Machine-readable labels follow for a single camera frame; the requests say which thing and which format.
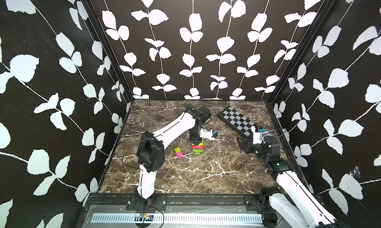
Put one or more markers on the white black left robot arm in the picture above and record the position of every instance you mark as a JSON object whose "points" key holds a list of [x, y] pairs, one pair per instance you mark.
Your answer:
{"points": [[152, 146]]}

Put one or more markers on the white perforated cable tray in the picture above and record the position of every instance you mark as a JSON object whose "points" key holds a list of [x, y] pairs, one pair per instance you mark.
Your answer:
{"points": [[171, 218]]}

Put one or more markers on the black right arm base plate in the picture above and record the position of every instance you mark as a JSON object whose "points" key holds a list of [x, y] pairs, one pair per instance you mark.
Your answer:
{"points": [[257, 202]]}

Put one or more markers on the black and white chessboard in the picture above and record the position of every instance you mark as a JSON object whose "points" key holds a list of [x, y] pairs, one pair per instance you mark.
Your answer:
{"points": [[242, 125]]}

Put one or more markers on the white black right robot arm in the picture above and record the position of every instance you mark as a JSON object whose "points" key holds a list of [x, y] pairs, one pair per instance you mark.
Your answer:
{"points": [[290, 199]]}

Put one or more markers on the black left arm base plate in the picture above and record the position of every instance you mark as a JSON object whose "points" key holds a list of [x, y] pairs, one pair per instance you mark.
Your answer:
{"points": [[156, 202]]}

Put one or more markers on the red lego brick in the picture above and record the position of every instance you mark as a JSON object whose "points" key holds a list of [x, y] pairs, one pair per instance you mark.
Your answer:
{"points": [[195, 148]]}

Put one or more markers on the lime 2x4 lego brick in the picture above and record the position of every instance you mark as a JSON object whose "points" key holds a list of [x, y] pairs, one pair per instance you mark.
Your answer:
{"points": [[197, 143]]}

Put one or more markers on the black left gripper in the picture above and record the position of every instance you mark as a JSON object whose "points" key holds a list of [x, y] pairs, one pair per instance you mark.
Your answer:
{"points": [[196, 141]]}

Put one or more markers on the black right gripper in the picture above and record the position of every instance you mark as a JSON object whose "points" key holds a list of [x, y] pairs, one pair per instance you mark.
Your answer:
{"points": [[245, 144]]}

